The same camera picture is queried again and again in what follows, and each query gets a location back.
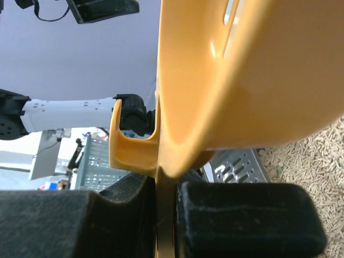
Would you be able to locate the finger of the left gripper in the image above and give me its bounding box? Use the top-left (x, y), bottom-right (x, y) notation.
top-left (67, 0), bottom-right (140, 24)

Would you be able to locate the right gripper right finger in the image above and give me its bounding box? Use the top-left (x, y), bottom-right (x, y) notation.
top-left (174, 173), bottom-right (327, 257)

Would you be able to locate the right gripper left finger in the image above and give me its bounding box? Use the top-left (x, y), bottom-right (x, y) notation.
top-left (1, 173), bottom-right (155, 257)

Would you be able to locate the grey metal stand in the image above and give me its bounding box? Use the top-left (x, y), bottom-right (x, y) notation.
top-left (28, 129), bottom-right (70, 180)

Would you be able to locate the dark brown litter box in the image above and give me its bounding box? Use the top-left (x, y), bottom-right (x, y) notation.
top-left (200, 117), bottom-right (343, 257)

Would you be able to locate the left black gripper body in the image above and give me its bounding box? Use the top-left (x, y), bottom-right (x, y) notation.
top-left (14, 0), bottom-right (70, 22)

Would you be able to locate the yellow litter scoop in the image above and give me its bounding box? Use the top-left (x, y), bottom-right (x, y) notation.
top-left (109, 1), bottom-right (343, 257)

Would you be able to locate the blue perforated crate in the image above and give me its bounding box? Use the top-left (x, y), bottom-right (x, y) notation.
top-left (70, 133), bottom-right (129, 192)

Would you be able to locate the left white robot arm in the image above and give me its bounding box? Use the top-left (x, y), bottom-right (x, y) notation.
top-left (1, 1), bottom-right (160, 133)

